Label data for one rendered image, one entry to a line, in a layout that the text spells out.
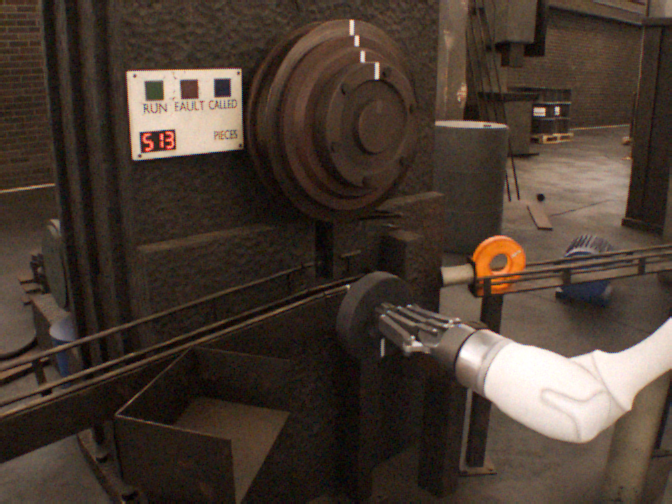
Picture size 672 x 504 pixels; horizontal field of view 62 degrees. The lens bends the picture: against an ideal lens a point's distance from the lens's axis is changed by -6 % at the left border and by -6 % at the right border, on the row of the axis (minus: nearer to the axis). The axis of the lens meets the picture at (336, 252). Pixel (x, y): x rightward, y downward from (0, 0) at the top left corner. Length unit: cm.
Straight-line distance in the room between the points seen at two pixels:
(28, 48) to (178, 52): 603
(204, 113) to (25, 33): 606
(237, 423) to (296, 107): 65
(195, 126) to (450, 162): 294
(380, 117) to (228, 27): 39
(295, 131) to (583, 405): 80
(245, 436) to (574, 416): 59
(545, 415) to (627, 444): 107
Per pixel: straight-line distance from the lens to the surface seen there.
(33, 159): 735
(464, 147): 406
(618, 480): 193
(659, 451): 233
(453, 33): 566
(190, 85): 131
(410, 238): 161
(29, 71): 730
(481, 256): 171
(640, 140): 545
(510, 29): 924
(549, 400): 79
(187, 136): 132
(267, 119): 126
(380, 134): 133
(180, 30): 133
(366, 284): 97
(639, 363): 94
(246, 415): 117
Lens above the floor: 124
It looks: 17 degrees down
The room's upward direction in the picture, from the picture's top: straight up
